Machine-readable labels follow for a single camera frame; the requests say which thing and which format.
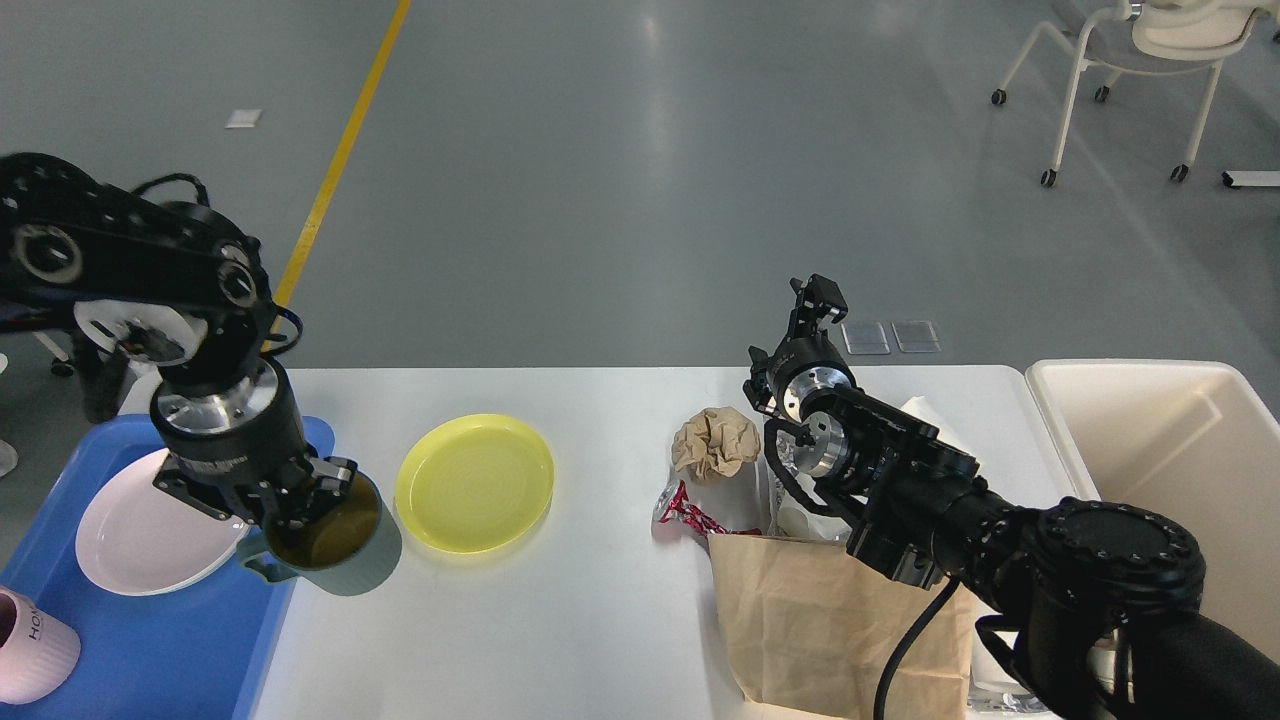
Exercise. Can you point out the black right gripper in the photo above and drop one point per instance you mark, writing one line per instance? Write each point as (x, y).
(779, 381)

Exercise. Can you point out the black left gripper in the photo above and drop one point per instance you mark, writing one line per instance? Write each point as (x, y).
(242, 451)

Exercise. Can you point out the dark green mug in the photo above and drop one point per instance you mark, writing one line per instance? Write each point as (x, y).
(349, 551)

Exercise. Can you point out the pink mug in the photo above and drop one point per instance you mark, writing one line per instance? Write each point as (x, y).
(38, 652)

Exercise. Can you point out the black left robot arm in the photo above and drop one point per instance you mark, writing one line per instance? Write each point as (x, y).
(177, 286)

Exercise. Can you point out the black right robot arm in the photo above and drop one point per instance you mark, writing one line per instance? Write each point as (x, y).
(1096, 606)

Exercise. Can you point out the floor outlet plate left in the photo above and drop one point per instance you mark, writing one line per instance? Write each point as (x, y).
(866, 338)

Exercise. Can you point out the floor outlet plate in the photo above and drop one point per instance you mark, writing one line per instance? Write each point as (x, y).
(866, 338)
(917, 337)

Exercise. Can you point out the floor outlet plate right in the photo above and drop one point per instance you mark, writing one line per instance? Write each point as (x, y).
(917, 337)

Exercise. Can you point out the yellow plastic plate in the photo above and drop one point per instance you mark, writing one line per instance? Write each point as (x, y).
(475, 483)

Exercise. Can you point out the crumpled brown paper ball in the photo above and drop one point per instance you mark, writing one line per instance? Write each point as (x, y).
(715, 445)

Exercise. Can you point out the white round plate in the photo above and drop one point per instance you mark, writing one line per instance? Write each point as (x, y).
(136, 541)

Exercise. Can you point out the red white snack wrapper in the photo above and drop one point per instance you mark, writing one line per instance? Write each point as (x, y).
(674, 504)

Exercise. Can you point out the chair leg with caster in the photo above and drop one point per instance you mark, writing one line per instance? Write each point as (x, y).
(60, 365)

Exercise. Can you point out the brown paper bag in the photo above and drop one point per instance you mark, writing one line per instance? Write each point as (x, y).
(809, 628)

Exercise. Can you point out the beige plastic bin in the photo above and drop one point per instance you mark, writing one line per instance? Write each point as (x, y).
(1192, 441)

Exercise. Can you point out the white chair on casters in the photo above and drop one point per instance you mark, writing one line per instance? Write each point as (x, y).
(1141, 38)

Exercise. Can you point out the white bar on floor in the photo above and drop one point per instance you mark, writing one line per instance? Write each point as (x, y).
(1240, 179)

